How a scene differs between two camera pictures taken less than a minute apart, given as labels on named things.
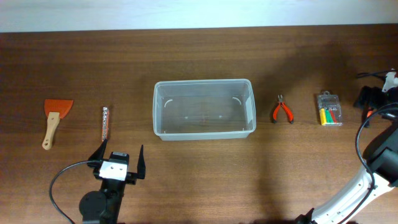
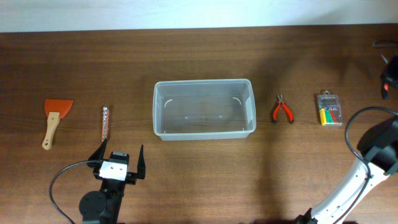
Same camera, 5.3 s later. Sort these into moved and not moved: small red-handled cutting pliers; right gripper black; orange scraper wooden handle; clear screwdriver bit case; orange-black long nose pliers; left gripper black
Moved: orange-black long nose pliers; right gripper black
Not moved: left gripper black; clear screwdriver bit case; orange scraper wooden handle; small red-handled cutting pliers
